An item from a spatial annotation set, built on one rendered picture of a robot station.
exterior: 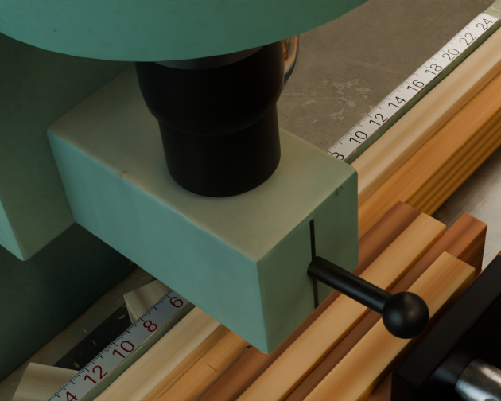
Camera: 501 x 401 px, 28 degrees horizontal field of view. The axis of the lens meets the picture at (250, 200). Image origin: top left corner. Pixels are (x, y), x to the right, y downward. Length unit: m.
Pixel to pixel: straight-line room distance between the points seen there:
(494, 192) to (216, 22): 0.40
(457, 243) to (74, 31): 0.32
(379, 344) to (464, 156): 0.19
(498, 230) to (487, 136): 0.07
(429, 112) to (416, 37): 1.60
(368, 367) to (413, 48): 1.75
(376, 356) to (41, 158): 0.19
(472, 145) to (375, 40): 1.59
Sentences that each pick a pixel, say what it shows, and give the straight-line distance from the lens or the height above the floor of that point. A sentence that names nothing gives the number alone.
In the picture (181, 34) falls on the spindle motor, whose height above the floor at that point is 1.21.
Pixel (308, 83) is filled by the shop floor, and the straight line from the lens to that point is 2.13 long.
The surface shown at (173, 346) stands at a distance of 0.54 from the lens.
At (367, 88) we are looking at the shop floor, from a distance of 2.11.
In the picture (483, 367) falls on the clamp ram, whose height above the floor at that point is 0.96.
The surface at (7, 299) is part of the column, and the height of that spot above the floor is 0.87.
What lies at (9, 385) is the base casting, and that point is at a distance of 0.73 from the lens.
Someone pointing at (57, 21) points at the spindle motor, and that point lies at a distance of 0.30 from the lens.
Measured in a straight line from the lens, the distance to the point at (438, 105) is 0.65.
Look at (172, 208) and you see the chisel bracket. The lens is 0.43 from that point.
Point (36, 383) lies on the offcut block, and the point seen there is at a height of 0.84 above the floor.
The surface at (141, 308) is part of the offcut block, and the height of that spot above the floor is 0.83.
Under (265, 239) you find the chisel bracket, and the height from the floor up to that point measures 1.07.
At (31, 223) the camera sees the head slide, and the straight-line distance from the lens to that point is 0.51.
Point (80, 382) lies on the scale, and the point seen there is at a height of 0.96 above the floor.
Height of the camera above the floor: 1.38
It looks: 47 degrees down
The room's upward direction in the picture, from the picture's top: 7 degrees counter-clockwise
